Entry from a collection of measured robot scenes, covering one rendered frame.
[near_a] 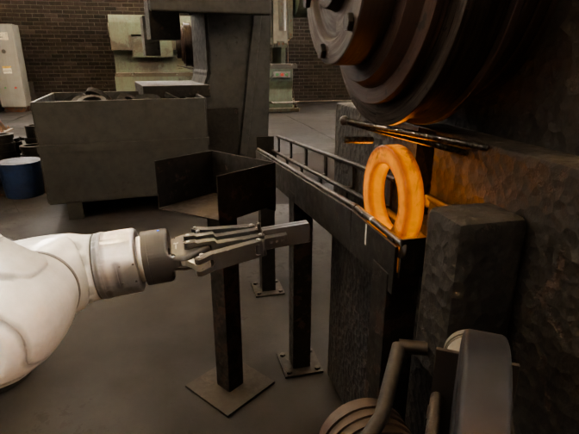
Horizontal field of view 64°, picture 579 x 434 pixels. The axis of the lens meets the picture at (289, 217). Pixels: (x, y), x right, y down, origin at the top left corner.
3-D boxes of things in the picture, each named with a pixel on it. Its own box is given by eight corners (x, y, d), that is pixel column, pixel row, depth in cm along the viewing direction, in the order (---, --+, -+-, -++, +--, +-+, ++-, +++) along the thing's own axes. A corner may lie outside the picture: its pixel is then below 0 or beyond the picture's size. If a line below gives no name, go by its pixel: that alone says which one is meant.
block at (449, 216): (472, 345, 72) (494, 198, 64) (507, 378, 65) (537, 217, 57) (410, 356, 70) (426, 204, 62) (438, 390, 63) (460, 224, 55)
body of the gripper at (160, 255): (149, 269, 69) (211, 258, 71) (146, 297, 61) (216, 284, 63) (139, 223, 66) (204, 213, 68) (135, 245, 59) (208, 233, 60)
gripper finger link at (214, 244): (183, 239, 64) (183, 244, 62) (263, 227, 66) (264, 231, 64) (188, 265, 65) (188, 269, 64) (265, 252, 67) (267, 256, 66)
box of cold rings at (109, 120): (197, 178, 396) (191, 83, 370) (213, 207, 321) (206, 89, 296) (66, 189, 366) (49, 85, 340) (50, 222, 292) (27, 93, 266)
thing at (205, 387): (222, 351, 164) (212, 150, 140) (277, 383, 148) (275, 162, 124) (175, 380, 149) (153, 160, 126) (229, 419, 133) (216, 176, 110)
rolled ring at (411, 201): (411, 156, 71) (430, 155, 71) (364, 137, 88) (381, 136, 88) (401, 266, 77) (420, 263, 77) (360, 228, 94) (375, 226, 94)
